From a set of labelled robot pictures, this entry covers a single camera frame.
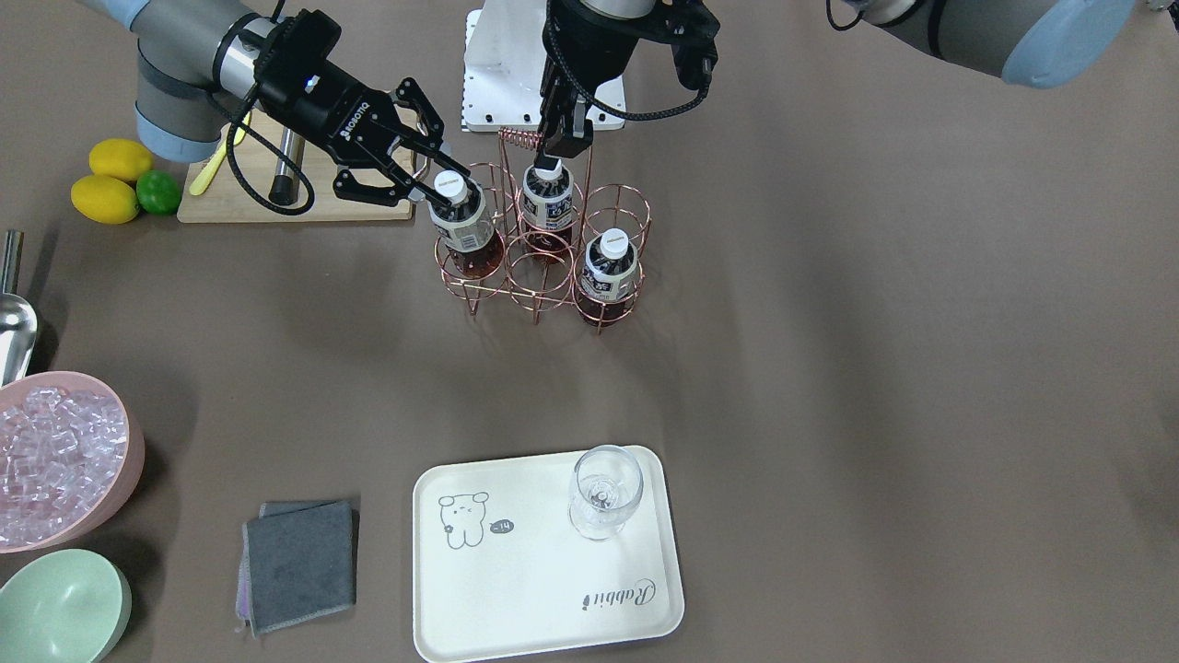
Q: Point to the yellow plastic knife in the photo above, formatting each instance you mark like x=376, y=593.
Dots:
x=209, y=170

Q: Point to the green empty bowl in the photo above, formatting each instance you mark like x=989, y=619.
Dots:
x=68, y=606

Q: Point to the tea bottle front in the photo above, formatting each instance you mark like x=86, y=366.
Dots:
x=607, y=281

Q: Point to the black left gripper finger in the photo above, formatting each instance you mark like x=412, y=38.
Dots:
x=566, y=133

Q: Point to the steel ice scoop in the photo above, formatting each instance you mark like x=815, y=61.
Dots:
x=20, y=325

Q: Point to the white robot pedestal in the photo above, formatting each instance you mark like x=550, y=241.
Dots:
x=504, y=63

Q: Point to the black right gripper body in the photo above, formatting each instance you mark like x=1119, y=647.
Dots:
x=333, y=101

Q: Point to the pink bowl of ice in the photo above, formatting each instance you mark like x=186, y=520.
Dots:
x=72, y=456

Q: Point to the tea bottle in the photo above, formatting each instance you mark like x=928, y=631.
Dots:
x=607, y=281
x=465, y=226
x=547, y=209

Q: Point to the cream rabbit tray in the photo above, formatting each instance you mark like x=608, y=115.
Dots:
x=500, y=571

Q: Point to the green lime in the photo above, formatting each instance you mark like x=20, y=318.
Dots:
x=158, y=193

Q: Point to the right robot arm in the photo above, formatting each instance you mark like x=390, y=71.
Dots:
x=203, y=64

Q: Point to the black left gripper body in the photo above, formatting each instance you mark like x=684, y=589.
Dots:
x=589, y=39

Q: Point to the copper wire bottle basket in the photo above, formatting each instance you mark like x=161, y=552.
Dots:
x=541, y=271

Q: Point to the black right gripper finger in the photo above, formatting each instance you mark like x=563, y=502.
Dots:
x=369, y=186
x=424, y=131

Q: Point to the clear wine glass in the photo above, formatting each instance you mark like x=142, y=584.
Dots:
x=607, y=485

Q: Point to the yellow lemon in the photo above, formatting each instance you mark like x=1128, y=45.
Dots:
x=123, y=159
x=105, y=199

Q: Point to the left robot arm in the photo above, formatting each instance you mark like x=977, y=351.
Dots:
x=1036, y=44

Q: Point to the grey folded cloth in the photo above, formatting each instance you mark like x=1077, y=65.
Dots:
x=297, y=564

